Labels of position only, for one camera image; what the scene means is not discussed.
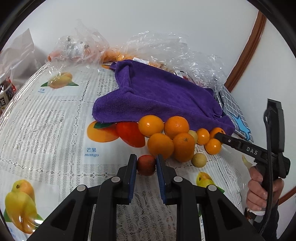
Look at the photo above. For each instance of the small kumquat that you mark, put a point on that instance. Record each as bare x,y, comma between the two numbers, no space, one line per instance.
214,131
203,136
213,146

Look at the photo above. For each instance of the orange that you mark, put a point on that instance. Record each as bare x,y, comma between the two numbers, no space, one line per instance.
176,125
184,147
150,124
160,144

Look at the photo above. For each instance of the person's right hand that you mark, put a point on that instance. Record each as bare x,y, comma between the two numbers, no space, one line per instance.
256,199

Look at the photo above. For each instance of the white paper bag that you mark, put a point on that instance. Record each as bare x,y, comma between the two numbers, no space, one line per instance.
18,61

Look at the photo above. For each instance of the small red apple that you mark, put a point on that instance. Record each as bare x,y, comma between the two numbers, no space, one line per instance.
146,165

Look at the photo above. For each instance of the purple towel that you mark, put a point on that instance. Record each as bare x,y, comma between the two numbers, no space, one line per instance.
144,90

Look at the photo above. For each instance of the clear plastic bag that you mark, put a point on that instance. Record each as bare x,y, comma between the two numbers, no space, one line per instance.
171,53
84,45

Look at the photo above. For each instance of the small yellow-green fruit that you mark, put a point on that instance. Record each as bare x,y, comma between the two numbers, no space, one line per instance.
194,135

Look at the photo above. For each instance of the clear plastic bag left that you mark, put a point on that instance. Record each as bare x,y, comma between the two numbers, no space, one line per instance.
84,45

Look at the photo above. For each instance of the brown wooden door frame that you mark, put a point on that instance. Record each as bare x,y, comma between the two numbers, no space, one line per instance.
247,53

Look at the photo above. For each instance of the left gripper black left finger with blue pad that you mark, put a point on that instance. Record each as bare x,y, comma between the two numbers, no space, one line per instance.
127,174

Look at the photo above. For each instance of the clear plastic bag right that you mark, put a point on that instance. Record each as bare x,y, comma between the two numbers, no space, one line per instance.
171,53

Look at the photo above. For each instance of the pale round fruit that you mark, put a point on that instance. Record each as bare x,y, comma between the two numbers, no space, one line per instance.
199,160

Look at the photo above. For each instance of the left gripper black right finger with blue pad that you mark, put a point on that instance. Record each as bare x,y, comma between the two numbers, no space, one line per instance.
165,175

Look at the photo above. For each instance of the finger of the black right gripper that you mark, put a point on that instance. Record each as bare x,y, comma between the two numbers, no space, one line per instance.
258,153

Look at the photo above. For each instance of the grey checked book blue star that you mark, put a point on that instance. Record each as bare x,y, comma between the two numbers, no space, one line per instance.
233,111

